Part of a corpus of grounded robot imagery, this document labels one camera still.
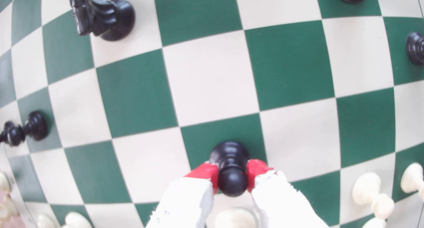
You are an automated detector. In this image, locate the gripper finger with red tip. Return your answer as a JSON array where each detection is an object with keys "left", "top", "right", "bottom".
[
  {"left": 146, "top": 162, "right": 219, "bottom": 228},
  {"left": 246, "top": 159, "right": 328, "bottom": 228}
]

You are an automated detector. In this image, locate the black chess pawn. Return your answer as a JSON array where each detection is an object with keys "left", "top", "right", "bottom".
[
  {"left": 209, "top": 141, "right": 251, "bottom": 198},
  {"left": 0, "top": 110, "right": 48, "bottom": 147}
]

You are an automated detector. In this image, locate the white chess piece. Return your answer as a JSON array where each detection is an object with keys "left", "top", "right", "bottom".
[
  {"left": 62, "top": 211, "right": 94, "bottom": 228},
  {"left": 400, "top": 162, "right": 424, "bottom": 202},
  {"left": 0, "top": 171, "right": 11, "bottom": 195},
  {"left": 361, "top": 217, "right": 387, "bottom": 228},
  {"left": 215, "top": 207, "right": 256, "bottom": 228},
  {"left": 0, "top": 195, "right": 19, "bottom": 222}
]

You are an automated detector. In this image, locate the white chess pawn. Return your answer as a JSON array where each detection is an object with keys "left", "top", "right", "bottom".
[{"left": 351, "top": 172, "right": 395, "bottom": 220}]

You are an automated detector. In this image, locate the black chess knight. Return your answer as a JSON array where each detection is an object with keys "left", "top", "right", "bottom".
[{"left": 69, "top": 0, "right": 136, "bottom": 42}]

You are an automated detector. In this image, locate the green and white chessboard mat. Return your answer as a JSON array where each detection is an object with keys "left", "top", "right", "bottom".
[{"left": 0, "top": 0, "right": 424, "bottom": 228}]

